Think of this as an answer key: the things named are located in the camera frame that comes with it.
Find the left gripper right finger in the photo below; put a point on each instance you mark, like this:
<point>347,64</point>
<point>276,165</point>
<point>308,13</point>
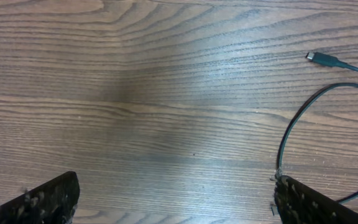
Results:
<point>296,203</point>

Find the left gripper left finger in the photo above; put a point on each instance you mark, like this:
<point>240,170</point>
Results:
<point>53,202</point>

